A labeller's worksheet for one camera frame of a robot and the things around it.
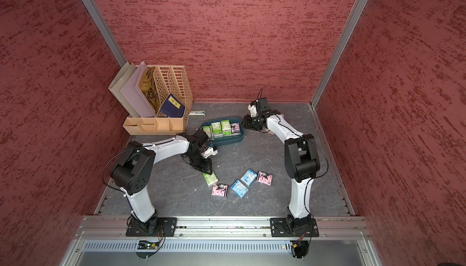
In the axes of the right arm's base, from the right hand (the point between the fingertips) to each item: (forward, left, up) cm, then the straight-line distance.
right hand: (244, 126), depth 96 cm
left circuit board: (-51, +43, -11) cm, 68 cm away
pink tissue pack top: (+4, +5, -7) cm, 9 cm away
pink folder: (+12, +58, +14) cm, 61 cm away
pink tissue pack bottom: (-31, +13, -7) cm, 34 cm away
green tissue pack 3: (+2, +16, -4) cm, 16 cm away
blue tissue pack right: (-26, -1, -8) cm, 27 cm away
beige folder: (+13, +63, +21) cm, 67 cm away
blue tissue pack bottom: (-30, +3, -8) cm, 32 cm away
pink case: (-9, -11, +8) cm, 17 cm away
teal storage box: (-5, +9, -6) cm, 12 cm away
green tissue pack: (-26, +17, -7) cm, 32 cm away
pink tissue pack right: (-26, -9, -8) cm, 28 cm away
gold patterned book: (+21, +54, +12) cm, 59 cm away
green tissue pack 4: (+3, +10, -5) cm, 11 cm away
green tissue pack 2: (+1, +21, -3) cm, 21 cm away
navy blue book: (+16, +43, 0) cm, 46 cm away
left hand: (-23, +20, -8) cm, 31 cm away
